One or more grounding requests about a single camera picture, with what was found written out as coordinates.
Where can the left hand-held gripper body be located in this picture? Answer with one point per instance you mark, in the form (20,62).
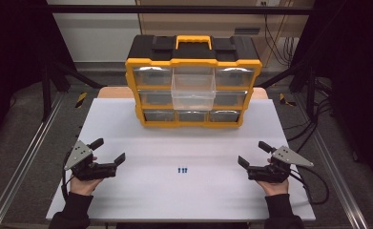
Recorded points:
(88,170)

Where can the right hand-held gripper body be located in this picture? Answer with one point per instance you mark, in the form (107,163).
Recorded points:
(270,173)

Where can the clear plastic drawer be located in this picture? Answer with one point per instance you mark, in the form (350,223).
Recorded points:
(193,92)

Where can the yellow black organizer cabinet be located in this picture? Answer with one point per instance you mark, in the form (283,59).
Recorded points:
(142,47)

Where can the person's right hand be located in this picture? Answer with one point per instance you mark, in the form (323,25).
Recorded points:
(274,187)

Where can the person's left hand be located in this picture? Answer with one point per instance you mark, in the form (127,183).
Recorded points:
(84,187)

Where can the yellow black warning tape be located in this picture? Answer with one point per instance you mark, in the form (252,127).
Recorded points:
(81,99)
(284,100)

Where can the wooden table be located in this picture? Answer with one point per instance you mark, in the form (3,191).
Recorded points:
(114,92)

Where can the black metal stand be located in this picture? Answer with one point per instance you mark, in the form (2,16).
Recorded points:
(46,92)
(309,92)

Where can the white table board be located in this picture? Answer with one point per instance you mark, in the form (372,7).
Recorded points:
(181,197)

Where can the set of closed clear drawers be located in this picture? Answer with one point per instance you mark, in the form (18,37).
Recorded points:
(152,76)

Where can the white cabinet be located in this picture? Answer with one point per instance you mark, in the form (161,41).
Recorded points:
(95,35)

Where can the dark curtain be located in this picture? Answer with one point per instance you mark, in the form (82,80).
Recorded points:
(359,63)
(12,47)

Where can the wooden cabinet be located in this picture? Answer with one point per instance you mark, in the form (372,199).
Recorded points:
(232,24)

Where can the black horizontal bar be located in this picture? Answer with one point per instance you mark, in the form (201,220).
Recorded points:
(174,9)

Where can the aluminium rail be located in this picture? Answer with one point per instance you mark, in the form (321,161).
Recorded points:
(336,171)
(25,159)

